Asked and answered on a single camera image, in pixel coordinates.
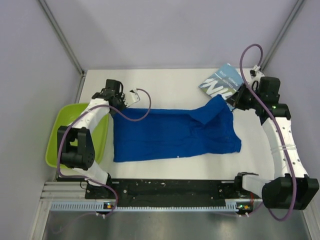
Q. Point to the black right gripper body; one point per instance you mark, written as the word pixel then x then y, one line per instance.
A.
pixel 245 99

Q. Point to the aluminium frame rail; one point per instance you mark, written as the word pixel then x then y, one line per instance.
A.
pixel 84 191

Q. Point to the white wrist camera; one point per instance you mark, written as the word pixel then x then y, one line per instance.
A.
pixel 256 74
pixel 132 97

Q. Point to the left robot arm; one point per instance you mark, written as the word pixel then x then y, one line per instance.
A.
pixel 75 143

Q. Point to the lime green plastic tray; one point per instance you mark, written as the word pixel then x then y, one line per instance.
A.
pixel 66 116

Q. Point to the light blue printed folded t-shirt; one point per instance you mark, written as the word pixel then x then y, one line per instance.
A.
pixel 226 81

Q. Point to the royal blue t-shirt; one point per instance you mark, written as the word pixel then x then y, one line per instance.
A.
pixel 176 133

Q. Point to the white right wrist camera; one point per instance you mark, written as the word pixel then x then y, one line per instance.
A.
pixel 256 74

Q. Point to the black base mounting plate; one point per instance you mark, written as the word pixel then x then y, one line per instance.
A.
pixel 177 192

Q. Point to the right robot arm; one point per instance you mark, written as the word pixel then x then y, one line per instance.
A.
pixel 291 183

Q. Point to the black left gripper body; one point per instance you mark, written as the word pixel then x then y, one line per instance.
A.
pixel 120 103

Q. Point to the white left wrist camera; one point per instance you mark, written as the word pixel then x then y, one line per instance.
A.
pixel 132 97

